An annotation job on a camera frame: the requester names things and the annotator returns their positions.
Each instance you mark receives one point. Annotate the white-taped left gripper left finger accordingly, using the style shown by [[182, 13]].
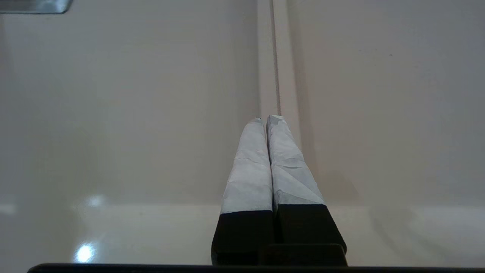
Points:
[[248, 182]]

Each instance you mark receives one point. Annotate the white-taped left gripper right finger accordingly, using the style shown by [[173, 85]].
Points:
[[295, 189]]

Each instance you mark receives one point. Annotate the flat steel tray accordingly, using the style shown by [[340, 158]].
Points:
[[34, 5]]

